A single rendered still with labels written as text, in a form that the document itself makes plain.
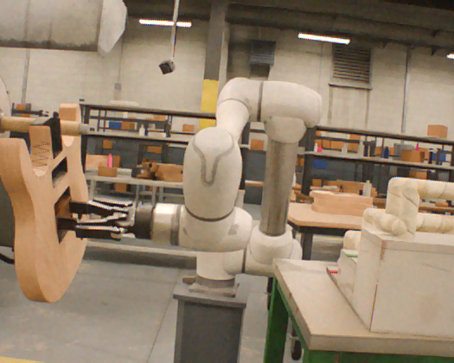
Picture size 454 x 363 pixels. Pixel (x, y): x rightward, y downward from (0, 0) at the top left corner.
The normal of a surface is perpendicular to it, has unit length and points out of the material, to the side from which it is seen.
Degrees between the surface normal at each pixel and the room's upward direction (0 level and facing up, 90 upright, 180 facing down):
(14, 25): 90
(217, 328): 90
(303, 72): 90
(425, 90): 90
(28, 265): 102
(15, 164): 109
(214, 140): 46
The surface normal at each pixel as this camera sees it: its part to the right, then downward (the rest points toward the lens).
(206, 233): -0.09, 0.59
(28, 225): -0.01, 0.18
